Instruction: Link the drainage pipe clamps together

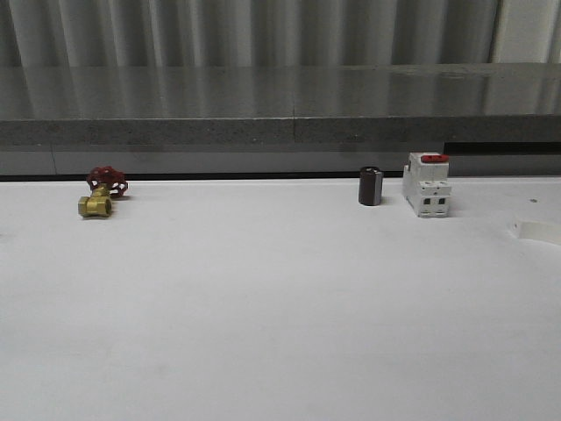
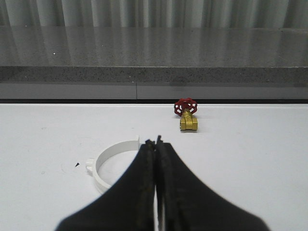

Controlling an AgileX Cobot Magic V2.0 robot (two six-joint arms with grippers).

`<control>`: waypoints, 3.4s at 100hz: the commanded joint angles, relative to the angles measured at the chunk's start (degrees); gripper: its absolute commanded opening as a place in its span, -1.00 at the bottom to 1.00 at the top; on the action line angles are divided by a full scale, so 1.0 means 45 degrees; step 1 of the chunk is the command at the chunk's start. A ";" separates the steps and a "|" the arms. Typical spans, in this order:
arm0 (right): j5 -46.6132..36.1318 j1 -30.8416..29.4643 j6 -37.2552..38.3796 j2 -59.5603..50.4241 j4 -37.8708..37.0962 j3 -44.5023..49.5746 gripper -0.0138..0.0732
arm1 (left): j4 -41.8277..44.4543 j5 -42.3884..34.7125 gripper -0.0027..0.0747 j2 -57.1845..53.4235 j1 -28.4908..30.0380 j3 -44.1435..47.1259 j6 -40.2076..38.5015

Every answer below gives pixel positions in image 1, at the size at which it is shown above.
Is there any white half pipe clamp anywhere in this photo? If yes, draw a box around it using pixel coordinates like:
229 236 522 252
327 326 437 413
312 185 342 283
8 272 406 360
512 220 561 246

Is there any grey stone counter ledge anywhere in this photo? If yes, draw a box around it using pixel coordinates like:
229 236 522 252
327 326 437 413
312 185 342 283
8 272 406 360
0 62 561 177

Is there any grey pleated curtain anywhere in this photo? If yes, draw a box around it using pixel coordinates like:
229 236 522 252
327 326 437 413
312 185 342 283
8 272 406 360
0 0 504 68

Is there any brass valve red handwheel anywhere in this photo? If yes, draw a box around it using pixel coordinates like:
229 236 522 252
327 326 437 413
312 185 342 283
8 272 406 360
77 166 128 218

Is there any white circuit breaker red switch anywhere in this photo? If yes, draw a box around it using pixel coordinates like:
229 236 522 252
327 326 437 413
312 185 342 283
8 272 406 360
402 152 451 218

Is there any dark brown cylindrical capacitor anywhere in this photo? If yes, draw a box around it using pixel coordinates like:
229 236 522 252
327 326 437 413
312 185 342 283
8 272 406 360
359 166 384 206

